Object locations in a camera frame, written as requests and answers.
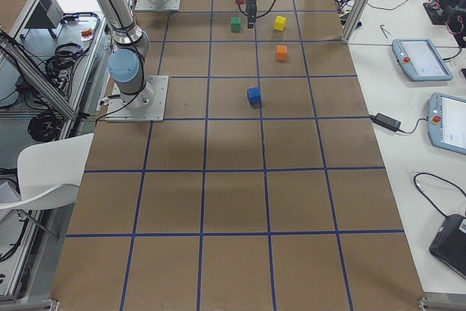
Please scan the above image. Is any white chair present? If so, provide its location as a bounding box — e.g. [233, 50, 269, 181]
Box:
[1, 133, 94, 210]

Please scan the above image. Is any black laptop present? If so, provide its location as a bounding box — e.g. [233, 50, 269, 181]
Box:
[429, 214, 465, 278]

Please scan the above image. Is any black cable on desk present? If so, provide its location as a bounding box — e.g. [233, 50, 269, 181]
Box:
[411, 171, 466, 218]

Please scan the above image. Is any yellow wooden block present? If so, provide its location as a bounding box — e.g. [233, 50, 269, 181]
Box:
[273, 15, 287, 32]

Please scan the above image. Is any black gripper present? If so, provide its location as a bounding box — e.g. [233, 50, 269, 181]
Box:
[245, 0, 257, 28]

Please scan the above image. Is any black cable bundle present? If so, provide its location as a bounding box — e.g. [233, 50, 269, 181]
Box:
[28, 112, 59, 143]

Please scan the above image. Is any green wooden block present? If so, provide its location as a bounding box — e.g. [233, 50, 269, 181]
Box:
[230, 17, 242, 33]

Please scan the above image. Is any grey control box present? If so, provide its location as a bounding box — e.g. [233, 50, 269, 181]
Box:
[25, 0, 64, 39]

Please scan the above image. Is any upper teach pendant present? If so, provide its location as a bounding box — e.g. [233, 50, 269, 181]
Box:
[392, 39, 453, 82]

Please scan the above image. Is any teach pendant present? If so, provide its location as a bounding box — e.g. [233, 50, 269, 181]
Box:
[392, 39, 453, 82]
[427, 92, 465, 154]

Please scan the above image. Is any blue wooden block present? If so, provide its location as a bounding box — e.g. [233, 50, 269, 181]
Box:
[247, 87, 261, 108]

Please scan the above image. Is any orange wooden block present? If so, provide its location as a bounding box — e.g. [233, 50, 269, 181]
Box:
[275, 45, 288, 61]

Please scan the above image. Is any lower teach pendant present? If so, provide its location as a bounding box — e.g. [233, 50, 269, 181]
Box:
[427, 92, 465, 154]

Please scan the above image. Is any black power adapter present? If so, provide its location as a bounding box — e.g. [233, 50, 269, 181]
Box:
[370, 113, 401, 132]

